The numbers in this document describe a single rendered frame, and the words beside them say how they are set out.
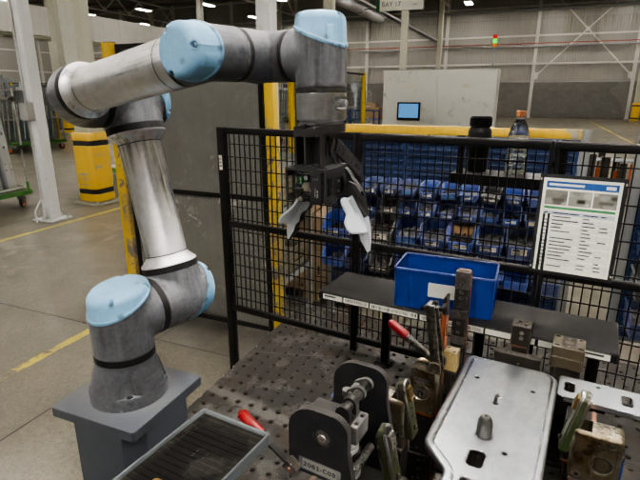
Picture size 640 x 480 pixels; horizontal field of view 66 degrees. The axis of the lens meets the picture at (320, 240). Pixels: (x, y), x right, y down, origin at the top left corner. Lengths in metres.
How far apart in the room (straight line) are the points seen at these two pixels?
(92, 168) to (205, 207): 5.15
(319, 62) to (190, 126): 2.61
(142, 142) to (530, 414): 1.01
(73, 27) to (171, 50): 7.72
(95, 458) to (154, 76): 0.74
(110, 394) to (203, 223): 2.43
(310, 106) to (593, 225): 1.10
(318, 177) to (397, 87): 6.97
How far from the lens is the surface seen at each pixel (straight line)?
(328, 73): 0.73
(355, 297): 1.65
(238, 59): 0.72
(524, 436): 1.18
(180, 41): 0.69
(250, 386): 1.81
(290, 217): 0.82
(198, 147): 3.28
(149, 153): 1.06
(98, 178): 8.41
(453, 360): 1.30
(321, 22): 0.73
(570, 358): 1.44
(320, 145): 0.73
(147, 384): 1.05
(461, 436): 1.14
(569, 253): 1.66
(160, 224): 1.06
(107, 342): 1.01
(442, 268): 1.70
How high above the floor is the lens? 1.68
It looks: 17 degrees down
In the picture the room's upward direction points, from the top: straight up
